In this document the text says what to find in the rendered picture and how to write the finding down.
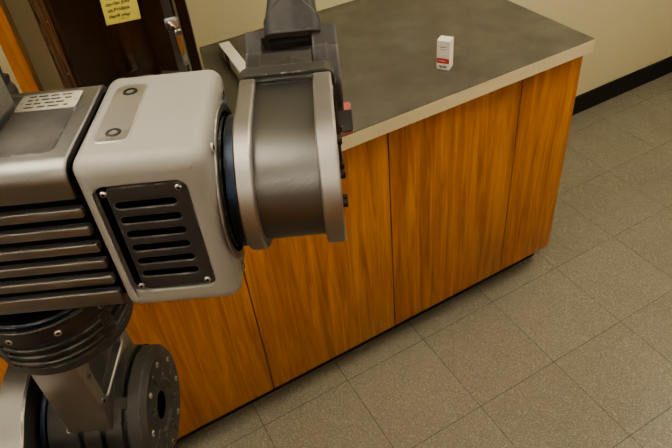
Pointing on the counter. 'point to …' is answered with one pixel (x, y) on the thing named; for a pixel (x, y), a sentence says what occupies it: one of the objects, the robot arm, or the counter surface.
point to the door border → (48, 29)
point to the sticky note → (119, 4)
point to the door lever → (178, 41)
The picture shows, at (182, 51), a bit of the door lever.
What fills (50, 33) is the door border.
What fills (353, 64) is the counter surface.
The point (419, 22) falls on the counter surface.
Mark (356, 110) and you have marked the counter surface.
